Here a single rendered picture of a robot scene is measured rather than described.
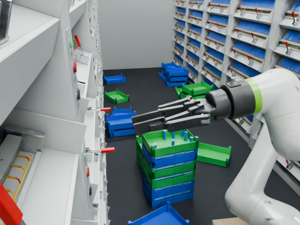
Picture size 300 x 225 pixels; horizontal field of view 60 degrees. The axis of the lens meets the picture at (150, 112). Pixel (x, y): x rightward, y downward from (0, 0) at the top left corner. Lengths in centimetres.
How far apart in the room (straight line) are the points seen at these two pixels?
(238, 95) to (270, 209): 55
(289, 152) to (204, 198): 126
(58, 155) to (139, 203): 147
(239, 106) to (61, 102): 42
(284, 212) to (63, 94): 90
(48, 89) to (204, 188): 170
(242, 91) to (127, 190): 141
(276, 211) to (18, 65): 100
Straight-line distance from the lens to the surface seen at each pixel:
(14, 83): 18
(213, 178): 207
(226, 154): 236
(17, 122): 39
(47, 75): 36
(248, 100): 66
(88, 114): 93
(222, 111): 64
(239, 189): 111
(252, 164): 111
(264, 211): 108
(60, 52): 35
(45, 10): 34
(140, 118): 65
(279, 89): 69
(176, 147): 156
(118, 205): 183
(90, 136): 81
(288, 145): 69
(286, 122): 69
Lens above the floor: 128
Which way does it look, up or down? 25 degrees down
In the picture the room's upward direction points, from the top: straight up
